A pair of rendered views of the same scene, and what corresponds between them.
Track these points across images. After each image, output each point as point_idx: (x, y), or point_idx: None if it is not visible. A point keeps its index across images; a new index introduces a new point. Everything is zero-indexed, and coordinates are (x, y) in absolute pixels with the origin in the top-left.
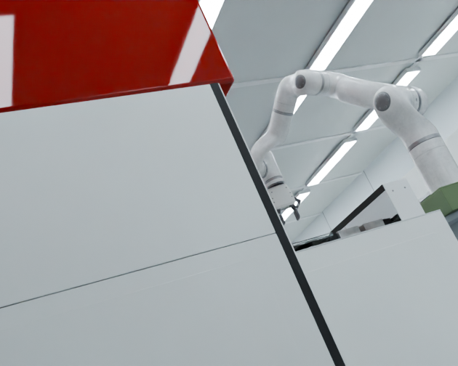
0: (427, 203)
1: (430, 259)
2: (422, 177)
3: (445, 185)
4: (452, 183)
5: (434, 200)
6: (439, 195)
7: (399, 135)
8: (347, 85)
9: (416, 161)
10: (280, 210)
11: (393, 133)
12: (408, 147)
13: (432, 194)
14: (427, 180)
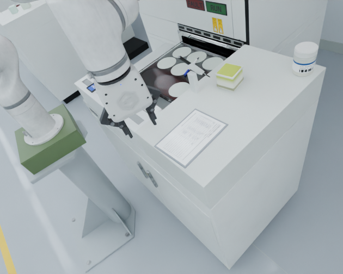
0: (69, 114)
1: None
2: (44, 112)
3: (59, 105)
4: (54, 108)
5: (68, 111)
6: (66, 107)
7: (20, 79)
8: None
9: (36, 100)
10: (141, 110)
11: (18, 75)
12: (28, 89)
13: (65, 107)
14: (47, 112)
